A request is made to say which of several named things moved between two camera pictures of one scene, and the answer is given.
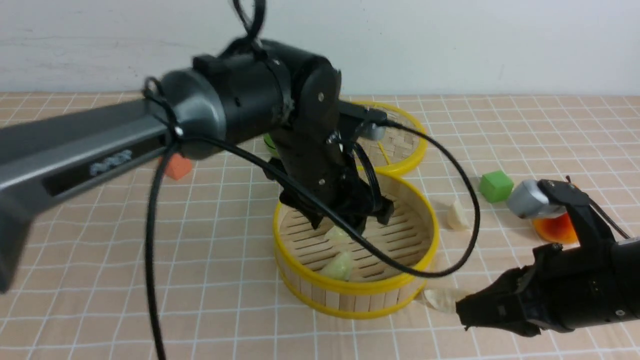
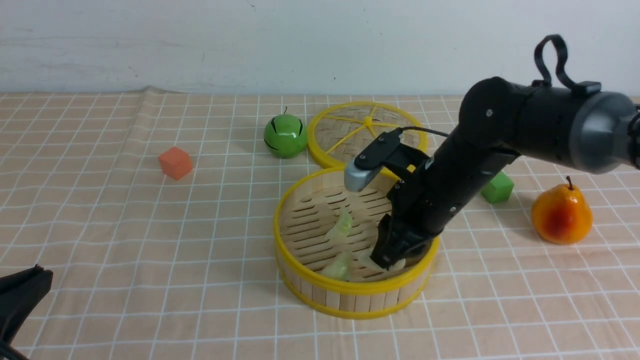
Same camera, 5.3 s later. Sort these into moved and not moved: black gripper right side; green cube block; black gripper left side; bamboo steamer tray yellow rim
Moved: black gripper left side; black gripper right side
Not moved: green cube block; bamboo steamer tray yellow rim
